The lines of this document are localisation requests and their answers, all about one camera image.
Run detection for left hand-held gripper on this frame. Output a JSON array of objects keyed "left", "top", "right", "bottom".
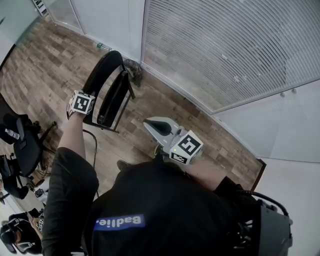
[{"left": 67, "top": 89, "right": 96, "bottom": 116}]

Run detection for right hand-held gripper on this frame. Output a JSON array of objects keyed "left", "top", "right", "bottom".
[{"left": 142, "top": 116, "right": 204, "bottom": 166}]

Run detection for black folding chair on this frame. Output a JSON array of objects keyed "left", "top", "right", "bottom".
[{"left": 81, "top": 49, "right": 136, "bottom": 134}]

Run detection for person's left forearm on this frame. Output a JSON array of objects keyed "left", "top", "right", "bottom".
[{"left": 56, "top": 111, "right": 87, "bottom": 163}]

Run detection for person's right forearm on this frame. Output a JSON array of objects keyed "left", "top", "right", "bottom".
[{"left": 187, "top": 154, "right": 229, "bottom": 194}]

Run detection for black office chair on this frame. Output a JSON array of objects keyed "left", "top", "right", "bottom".
[
  {"left": 0, "top": 153, "right": 30, "bottom": 201},
  {"left": 0, "top": 113, "right": 57, "bottom": 178}
]

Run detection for person's left black shoe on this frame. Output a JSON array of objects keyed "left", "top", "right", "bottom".
[{"left": 116, "top": 159, "right": 132, "bottom": 172}]

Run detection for green bottle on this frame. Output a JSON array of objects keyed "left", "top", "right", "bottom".
[{"left": 96, "top": 42, "right": 113, "bottom": 52}]

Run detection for camouflage bag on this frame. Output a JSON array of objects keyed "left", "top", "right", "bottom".
[{"left": 123, "top": 58, "right": 145, "bottom": 88}]

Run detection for clear water bottle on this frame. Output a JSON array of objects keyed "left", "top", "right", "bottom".
[{"left": 4, "top": 128, "right": 21, "bottom": 140}]

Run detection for person's black shirt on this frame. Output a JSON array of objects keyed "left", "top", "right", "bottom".
[{"left": 41, "top": 147, "right": 262, "bottom": 256}]

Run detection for white round floor device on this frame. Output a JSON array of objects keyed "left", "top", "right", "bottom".
[{"left": 33, "top": 178, "right": 50, "bottom": 198}]

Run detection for white window blinds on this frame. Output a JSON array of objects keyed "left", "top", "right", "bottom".
[{"left": 141, "top": 0, "right": 320, "bottom": 114}]

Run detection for shelf with small items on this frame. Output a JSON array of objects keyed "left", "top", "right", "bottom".
[{"left": 31, "top": 0, "right": 50, "bottom": 18}]

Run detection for black waist-worn box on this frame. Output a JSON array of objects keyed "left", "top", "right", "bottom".
[{"left": 258, "top": 197, "right": 294, "bottom": 256}]

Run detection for black floor cable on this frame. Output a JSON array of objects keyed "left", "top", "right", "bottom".
[{"left": 82, "top": 128, "right": 100, "bottom": 198}]

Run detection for black corrugated cable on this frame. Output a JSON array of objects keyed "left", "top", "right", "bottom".
[{"left": 234, "top": 189, "right": 290, "bottom": 216}]

